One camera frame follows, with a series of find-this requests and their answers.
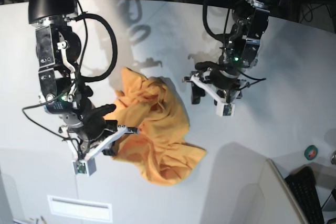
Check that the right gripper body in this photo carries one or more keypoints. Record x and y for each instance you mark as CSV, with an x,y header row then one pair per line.
x,y
86,129

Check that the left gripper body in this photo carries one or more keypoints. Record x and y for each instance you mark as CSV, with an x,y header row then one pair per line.
x,y
220,76

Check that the yellow t-shirt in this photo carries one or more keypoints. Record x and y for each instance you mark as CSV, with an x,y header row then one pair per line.
x,y
159,150

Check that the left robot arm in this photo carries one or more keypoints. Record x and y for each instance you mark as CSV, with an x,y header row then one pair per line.
x,y
239,50

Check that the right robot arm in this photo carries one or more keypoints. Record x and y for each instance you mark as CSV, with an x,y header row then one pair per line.
x,y
64,90

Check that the white label on table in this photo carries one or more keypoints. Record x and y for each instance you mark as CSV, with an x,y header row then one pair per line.
x,y
80,209

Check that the green tape roll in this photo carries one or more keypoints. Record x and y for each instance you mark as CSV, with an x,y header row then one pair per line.
x,y
311,152

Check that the black keyboard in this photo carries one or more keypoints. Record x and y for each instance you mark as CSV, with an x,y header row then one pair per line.
x,y
303,187

